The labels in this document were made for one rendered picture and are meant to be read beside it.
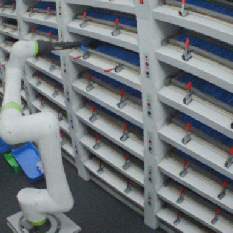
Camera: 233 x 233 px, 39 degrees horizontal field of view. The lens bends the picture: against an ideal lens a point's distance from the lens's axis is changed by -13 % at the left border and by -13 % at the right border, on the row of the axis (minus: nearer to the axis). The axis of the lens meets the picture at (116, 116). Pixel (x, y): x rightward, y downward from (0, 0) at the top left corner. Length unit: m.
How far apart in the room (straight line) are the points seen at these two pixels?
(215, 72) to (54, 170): 0.79
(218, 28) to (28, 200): 1.15
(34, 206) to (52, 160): 0.29
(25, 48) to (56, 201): 0.75
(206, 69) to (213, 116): 0.20
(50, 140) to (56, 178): 0.20
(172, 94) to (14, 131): 0.68
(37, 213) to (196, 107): 0.90
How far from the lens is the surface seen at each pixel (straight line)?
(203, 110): 1.44
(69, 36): 2.06
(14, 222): 1.92
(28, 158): 2.76
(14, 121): 1.48
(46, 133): 1.46
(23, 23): 2.67
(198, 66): 1.35
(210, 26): 1.24
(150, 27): 1.47
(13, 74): 1.74
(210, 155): 1.52
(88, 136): 2.34
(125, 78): 1.71
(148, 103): 1.63
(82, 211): 2.34
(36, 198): 1.68
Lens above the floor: 1.67
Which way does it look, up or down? 31 degrees down
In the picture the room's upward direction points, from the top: 5 degrees counter-clockwise
